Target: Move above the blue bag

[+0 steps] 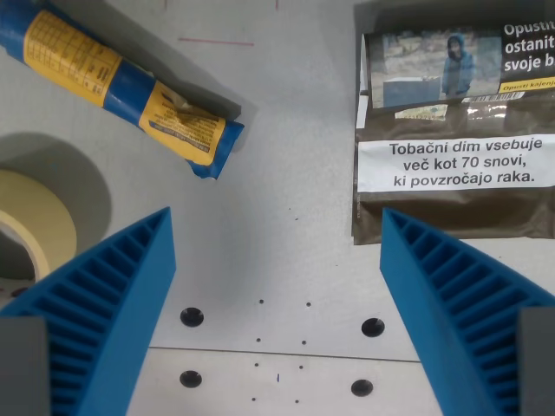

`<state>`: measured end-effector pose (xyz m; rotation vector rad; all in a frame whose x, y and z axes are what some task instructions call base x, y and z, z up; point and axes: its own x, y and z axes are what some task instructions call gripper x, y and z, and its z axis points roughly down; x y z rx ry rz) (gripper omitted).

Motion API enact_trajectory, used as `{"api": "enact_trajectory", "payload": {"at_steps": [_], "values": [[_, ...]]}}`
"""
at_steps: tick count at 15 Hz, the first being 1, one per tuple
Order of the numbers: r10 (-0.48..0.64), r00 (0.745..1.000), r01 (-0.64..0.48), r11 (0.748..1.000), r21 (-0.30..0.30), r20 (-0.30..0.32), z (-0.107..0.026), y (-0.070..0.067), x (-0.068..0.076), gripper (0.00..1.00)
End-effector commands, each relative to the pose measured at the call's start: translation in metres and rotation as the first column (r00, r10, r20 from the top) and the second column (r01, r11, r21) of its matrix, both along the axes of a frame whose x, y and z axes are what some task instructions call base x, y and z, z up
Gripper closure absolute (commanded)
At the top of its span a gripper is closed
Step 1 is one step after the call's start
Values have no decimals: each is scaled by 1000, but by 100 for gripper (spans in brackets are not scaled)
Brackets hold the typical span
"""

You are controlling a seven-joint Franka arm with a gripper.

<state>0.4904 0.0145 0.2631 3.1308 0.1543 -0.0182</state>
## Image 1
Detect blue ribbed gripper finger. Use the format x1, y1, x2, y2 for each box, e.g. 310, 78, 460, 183
0, 206, 178, 416
379, 207, 555, 416

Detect cream masking tape roll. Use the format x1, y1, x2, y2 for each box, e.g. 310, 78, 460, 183
0, 168, 78, 287

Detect brown tobacco pouch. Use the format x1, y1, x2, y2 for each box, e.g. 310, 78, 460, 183
350, 0, 555, 247

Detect blue and yellow rolled bag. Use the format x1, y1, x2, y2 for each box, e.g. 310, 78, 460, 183
0, 0, 246, 180

